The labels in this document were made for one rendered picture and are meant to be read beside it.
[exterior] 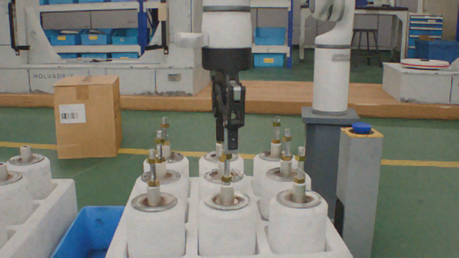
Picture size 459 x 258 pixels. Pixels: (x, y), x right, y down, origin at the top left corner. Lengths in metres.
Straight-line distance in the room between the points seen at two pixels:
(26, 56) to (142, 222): 2.72
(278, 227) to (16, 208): 0.48
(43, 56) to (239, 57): 2.72
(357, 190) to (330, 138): 0.24
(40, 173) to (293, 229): 0.55
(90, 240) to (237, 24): 0.67
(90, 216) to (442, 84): 2.20
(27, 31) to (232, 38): 2.79
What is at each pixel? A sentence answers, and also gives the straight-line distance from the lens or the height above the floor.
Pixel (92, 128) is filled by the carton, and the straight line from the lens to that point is 1.81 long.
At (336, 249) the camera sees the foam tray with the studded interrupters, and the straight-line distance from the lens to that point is 0.74.
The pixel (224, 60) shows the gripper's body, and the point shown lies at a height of 0.48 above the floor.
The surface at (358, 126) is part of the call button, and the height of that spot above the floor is 0.33.
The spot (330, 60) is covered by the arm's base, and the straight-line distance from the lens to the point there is 1.12.
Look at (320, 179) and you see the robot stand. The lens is 1.17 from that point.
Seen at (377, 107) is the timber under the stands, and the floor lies 0.06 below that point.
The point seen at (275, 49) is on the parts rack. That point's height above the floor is 0.21.
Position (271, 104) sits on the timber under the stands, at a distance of 2.58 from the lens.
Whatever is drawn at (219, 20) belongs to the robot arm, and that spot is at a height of 0.54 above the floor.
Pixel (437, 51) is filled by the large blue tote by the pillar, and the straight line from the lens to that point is 5.17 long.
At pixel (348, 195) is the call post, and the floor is 0.19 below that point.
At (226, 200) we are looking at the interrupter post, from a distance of 0.70.
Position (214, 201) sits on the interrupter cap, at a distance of 0.71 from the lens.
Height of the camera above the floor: 0.53
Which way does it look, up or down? 14 degrees down
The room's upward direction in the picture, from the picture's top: straight up
